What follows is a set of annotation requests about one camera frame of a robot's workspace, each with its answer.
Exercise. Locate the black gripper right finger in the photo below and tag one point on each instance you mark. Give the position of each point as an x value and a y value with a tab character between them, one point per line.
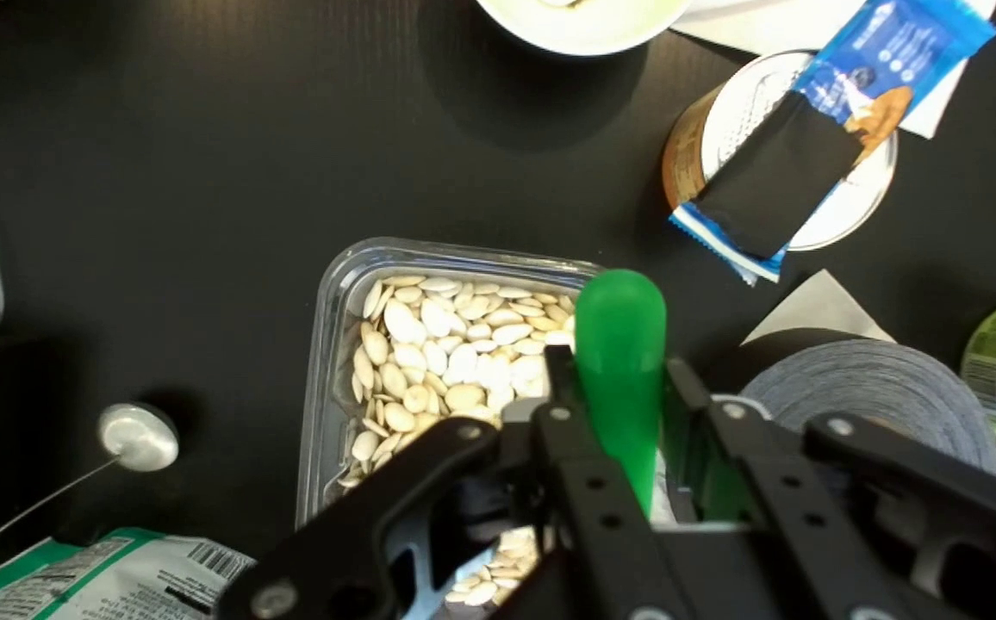
794	504

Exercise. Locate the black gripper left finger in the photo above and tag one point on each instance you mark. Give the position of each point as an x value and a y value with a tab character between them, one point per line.
586	504

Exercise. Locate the green plastic spoon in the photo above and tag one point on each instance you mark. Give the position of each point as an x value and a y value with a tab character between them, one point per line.
622	346

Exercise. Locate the clear container of seeds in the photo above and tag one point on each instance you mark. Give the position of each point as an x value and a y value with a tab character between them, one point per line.
439	346

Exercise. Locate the blue snack packet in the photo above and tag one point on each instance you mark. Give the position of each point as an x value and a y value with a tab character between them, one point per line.
819	139

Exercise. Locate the round tin can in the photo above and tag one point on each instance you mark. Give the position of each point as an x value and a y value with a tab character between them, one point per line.
738	108

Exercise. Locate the small silver cap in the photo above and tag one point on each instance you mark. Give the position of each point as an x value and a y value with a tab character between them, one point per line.
140	435

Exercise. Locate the white round bowl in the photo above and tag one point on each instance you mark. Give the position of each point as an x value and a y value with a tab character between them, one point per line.
583	22

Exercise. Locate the green and white snack bag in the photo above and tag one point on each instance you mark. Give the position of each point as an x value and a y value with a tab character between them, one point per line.
95	579

